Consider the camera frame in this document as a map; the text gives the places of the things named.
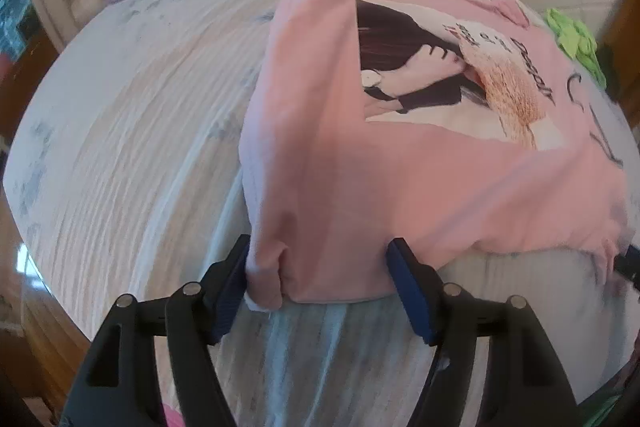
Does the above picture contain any wooden bed frame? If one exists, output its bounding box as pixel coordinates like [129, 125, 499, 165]
[0, 32, 92, 413]

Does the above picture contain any pale striped bed sheet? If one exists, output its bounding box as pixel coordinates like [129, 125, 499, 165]
[4, 0, 640, 427]

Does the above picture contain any green crumpled garment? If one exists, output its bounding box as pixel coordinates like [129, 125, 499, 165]
[545, 8, 607, 86]

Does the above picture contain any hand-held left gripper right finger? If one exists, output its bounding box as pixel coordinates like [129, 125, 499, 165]
[385, 238, 584, 427]

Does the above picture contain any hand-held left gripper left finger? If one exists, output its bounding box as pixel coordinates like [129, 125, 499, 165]
[59, 234, 251, 427]

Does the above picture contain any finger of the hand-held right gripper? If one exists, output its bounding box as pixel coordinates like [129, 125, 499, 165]
[615, 245, 640, 292]

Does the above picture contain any pink printed t-shirt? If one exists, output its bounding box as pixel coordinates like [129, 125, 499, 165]
[239, 0, 632, 311]

